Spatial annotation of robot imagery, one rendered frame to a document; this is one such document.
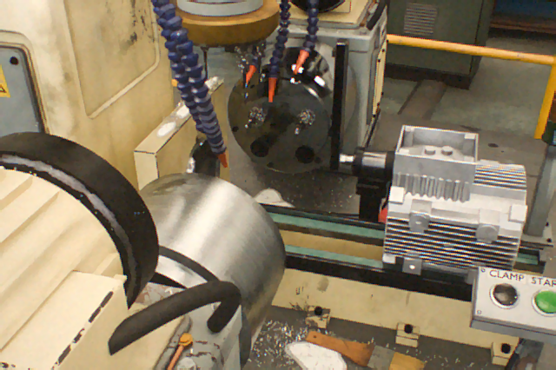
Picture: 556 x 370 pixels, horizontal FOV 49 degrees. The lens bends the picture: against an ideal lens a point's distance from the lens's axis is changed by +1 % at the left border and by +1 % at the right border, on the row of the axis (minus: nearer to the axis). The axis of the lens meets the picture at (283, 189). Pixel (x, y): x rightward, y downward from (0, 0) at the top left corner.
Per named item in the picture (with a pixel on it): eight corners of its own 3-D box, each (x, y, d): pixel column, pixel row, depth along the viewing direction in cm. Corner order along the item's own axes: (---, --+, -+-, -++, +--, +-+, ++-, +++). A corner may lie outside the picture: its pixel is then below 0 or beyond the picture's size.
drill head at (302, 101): (215, 185, 128) (207, 73, 114) (271, 106, 161) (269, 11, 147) (331, 203, 122) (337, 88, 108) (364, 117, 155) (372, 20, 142)
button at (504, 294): (490, 307, 78) (493, 301, 76) (492, 285, 79) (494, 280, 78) (515, 311, 77) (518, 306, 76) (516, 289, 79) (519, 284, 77)
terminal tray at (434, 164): (390, 194, 96) (394, 154, 92) (398, 161, 105) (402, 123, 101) (468, 205, 93) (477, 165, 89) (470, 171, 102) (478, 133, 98)
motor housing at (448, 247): (378, 283, 101) (388, 188, 91) (393, 220, 116) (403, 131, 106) (505, 307, 96) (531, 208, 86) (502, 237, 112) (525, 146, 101)
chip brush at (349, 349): (302, 346, 105) (302, 344, 104) (313, 327, 109) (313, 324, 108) (420, 386, 98) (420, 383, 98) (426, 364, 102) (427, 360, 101)
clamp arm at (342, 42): (326, 169, 117) (331, 42, 104) (328, 162, 120) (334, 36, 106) (343, 172, 117) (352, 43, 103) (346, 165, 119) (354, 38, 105)
